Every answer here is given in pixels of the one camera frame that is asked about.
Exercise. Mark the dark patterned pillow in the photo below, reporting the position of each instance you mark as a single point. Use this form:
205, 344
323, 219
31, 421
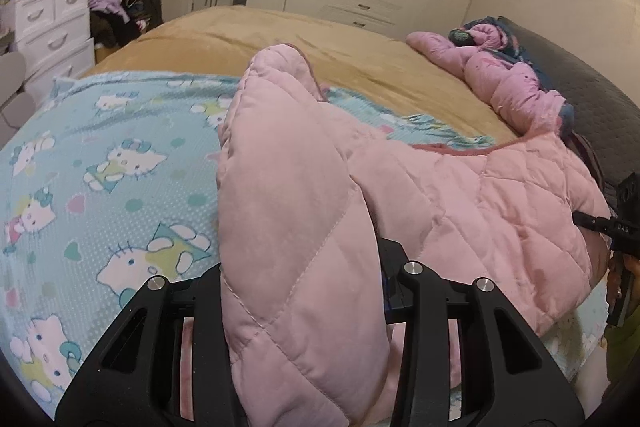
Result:
487, 33

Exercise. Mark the Hello Kitty blue blanket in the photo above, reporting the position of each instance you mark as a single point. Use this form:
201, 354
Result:
114, 181

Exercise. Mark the grey chair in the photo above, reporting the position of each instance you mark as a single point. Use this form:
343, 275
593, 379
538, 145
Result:
16, 105

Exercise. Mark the black backpack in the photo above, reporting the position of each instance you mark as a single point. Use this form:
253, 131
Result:
146, 13

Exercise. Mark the grey padded headboard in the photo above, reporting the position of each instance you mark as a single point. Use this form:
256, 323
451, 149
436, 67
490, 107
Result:
604, 115

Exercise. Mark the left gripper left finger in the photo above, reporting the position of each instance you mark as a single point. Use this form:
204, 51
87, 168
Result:
132, 375

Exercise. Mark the white drawer chest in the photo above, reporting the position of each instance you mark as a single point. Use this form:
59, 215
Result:
54, 38

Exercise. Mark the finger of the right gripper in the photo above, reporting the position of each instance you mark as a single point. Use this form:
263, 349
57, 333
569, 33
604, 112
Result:
625, 235

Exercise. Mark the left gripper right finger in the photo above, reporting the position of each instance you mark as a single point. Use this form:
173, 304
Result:
469, 358

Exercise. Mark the lilac garment pile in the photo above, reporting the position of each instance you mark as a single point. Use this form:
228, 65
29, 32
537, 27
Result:
113, 7

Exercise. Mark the pink quilted jacket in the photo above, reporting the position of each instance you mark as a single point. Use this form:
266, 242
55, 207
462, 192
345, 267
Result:
305, 191

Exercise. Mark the person right hand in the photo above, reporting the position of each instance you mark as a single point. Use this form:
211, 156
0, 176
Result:
628, 333

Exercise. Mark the pink duvet at headboard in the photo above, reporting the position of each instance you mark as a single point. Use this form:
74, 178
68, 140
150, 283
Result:
513, 89

